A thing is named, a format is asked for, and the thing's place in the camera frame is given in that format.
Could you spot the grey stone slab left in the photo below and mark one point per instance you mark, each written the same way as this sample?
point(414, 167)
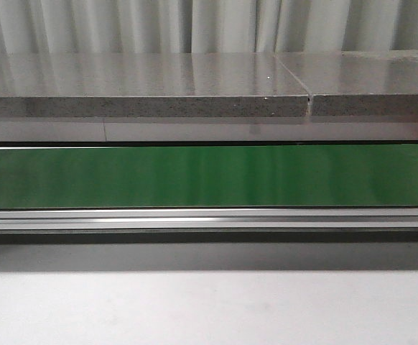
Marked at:
point(120, 85)

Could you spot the grey stone slab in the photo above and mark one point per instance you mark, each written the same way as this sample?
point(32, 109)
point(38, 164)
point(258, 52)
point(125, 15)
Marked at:
point(358, 84)
point(120, 85)

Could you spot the green conveyor belt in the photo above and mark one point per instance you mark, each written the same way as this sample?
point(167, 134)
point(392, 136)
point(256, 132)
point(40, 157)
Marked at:
point(210, 176)

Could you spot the grey stone slab right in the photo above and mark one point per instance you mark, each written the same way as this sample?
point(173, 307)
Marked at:
point(358, 84)

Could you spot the grey pleated curtain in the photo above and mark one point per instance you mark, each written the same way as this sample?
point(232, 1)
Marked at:
point(207, 26)

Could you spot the aluminium conveyor side rail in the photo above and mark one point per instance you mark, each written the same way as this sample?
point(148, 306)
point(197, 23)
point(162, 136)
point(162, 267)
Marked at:
point(206, 220)

